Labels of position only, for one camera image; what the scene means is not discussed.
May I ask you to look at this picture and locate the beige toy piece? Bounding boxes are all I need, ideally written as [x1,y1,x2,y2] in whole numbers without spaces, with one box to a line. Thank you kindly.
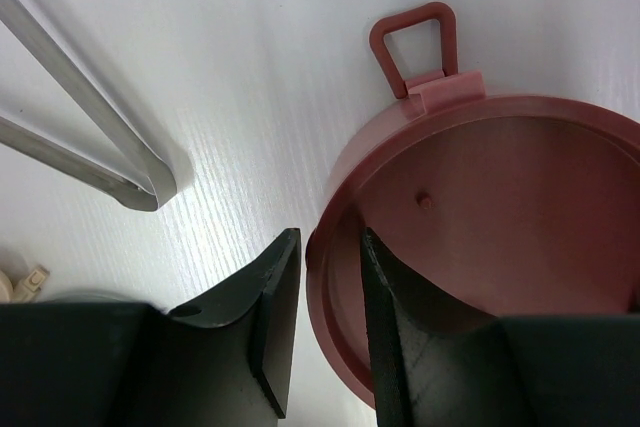
[1,250,50,304]

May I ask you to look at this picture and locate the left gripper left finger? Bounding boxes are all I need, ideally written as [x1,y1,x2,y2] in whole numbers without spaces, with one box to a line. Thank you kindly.
[1,228,301,426]

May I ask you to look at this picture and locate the pink steel bowl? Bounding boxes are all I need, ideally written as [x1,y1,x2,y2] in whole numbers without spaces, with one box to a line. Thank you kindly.
[306,2,639,404]

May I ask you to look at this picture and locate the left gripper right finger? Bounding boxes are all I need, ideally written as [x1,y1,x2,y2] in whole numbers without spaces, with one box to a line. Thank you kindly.
[360,229,639,426]

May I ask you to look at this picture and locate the steel serving tongs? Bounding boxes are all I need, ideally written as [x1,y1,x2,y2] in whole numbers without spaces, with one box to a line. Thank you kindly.
[1,0,178,212]

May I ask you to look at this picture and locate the grey lunch box lid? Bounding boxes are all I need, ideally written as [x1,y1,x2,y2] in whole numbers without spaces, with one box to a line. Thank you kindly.
[47,290,130,303]

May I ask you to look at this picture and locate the dark red lid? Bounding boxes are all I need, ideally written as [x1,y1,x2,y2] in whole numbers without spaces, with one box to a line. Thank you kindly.
[326,117,639,365]

